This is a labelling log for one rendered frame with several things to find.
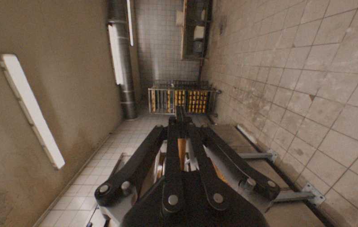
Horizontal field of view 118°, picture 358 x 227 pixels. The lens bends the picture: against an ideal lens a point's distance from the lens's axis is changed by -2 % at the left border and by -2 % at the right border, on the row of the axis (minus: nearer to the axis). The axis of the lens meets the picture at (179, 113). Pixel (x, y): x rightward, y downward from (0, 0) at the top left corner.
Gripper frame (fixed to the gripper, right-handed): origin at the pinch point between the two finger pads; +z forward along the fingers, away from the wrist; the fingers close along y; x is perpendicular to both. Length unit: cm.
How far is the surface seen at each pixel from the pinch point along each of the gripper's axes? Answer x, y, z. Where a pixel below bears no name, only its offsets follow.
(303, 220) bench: -91, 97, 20
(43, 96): -28, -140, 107
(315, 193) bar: -84, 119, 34
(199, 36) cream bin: 94, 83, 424
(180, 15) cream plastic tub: 152, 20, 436
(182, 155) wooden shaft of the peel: -14.5, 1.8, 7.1
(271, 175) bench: -91, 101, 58
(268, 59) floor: 20, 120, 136
